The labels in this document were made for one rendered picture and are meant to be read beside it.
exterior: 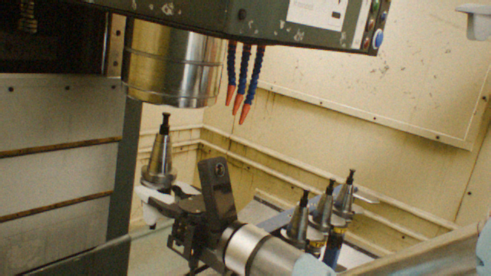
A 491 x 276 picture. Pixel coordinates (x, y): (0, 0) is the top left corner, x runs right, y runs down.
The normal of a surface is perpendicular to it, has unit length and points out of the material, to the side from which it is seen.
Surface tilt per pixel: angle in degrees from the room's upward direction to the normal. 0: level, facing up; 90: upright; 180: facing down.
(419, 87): 90
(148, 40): 90
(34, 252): 90
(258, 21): 90
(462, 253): 77
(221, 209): 62
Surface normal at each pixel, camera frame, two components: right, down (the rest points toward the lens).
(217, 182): 0.75, -0.18
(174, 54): 0.18, 0.31
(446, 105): -0.62, 0.11
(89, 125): 0.77, 0.30
